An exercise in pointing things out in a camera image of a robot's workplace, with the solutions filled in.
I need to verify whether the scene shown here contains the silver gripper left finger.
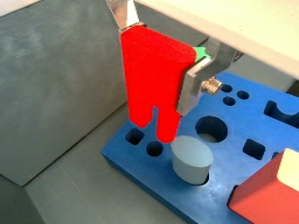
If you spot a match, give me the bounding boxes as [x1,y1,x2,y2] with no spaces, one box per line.
[107,0,145,32]

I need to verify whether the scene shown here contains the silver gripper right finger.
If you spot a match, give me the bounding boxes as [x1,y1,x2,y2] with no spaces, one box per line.
[176,38,244,116]

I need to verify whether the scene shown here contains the red square-circle peg object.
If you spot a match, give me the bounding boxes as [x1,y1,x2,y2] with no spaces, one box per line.
[120,25,196,143]

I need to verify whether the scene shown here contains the blue shape-sorting board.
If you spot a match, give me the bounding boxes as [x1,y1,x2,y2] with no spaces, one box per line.
[101,72,299,224]

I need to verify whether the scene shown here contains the red square block peg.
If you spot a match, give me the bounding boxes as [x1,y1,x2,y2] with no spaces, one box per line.
[228,149,299,224]

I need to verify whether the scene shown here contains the green hexagonal peg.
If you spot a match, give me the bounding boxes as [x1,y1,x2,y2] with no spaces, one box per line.
[193,46,211,60]

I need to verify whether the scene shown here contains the light blue cylinder peg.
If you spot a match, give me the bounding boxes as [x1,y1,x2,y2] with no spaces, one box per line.
[171,136,213,186]

